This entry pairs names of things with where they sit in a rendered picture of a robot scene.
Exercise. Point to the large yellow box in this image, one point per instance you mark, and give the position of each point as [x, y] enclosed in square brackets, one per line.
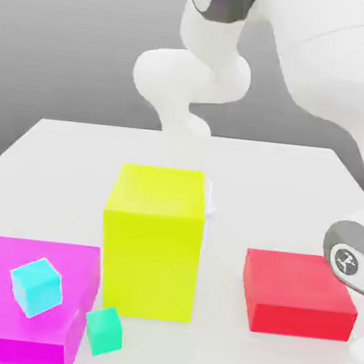
[151, 245]

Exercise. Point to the large red box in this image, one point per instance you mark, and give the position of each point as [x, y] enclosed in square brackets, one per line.
[293, 291]

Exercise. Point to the small cyan cube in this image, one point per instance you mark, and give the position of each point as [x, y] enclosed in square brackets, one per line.
[36, 287]

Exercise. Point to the small green cube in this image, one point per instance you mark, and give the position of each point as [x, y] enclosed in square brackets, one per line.
[104, 332]

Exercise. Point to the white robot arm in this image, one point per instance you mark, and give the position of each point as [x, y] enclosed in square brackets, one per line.
[323, 67]

